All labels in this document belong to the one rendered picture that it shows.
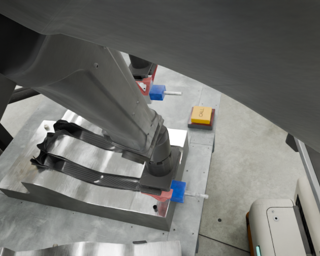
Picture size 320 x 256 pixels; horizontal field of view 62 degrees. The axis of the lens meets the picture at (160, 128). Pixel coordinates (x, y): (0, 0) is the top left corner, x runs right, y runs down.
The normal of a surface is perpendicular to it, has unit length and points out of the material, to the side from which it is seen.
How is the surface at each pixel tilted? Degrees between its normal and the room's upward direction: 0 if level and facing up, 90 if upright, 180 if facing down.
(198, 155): 0
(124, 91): 103
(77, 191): 25
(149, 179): 1
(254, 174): 0
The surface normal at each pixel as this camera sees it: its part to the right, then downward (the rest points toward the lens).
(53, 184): 0.29, -0.54
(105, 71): 0.94, 0.31
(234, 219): -0.13, -0.65
